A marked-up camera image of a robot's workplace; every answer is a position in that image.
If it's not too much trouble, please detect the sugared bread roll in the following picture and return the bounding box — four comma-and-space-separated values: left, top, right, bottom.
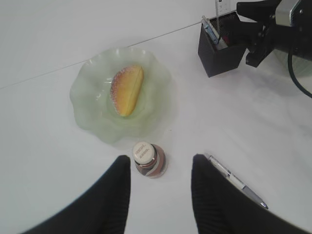
110, 65, 144, 117

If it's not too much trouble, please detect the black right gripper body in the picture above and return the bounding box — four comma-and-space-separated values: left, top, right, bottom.
236, 0, 312, 67

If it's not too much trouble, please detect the light green plastic basket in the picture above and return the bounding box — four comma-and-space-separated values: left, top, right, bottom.
273, 50, 312, 78

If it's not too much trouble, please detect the black mesh pen holder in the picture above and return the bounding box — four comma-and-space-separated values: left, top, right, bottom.
198, 11, 247, 77

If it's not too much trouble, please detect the pink pencil sharpener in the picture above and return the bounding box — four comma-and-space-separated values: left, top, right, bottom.
222, 36, 230, 45

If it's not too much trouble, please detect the pale green wavy plate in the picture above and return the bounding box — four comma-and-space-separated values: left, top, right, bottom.
70, 47, 176, 150

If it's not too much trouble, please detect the transparent plastic ruler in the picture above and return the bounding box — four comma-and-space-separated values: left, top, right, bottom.
215, 0, 231, 37

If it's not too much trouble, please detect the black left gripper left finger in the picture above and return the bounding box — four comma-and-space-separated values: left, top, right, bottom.
26, 156, 131, 234

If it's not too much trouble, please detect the brown Nescafe coffee bottle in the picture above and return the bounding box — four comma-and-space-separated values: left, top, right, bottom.
132, 141, 167, 178

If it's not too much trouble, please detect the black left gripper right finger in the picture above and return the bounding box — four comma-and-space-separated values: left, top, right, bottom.
191, 154, 305, 234

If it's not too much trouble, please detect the white pen with grey grip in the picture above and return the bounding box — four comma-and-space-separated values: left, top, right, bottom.
201, 16, 228, 50

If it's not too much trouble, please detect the grey grip patterned pen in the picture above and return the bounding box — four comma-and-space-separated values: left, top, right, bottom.
204, 154, 269, 210

